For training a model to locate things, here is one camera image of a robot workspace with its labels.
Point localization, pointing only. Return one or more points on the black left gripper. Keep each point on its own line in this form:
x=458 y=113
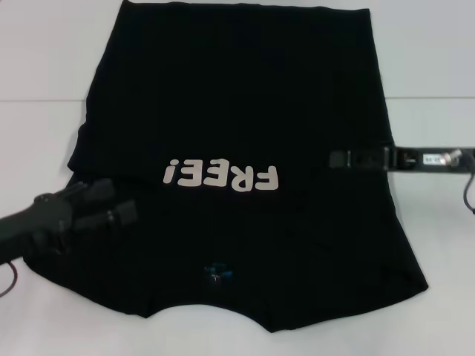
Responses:
x=41 y=222

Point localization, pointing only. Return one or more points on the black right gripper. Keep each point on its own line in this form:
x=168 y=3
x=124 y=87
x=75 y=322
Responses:
x=430 y=160

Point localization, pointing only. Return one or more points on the black shirt with FREE print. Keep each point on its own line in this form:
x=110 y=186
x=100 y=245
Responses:
x=237 y=92

